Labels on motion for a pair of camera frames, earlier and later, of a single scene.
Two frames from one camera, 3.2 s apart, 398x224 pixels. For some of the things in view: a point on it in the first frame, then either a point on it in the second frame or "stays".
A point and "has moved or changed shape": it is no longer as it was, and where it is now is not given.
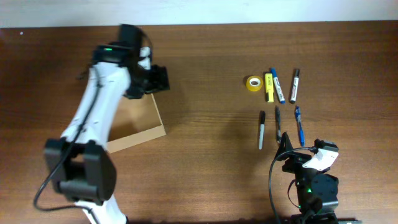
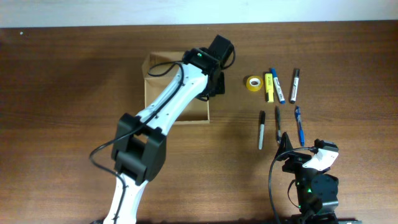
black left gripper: [160, 81] -> [221, 88]
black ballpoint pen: [278, 124] stays
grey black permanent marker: [261, 130] stays
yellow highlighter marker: [269, 86] stays
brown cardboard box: [135, 121] has moved or changed shape
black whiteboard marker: [295, 88] stays
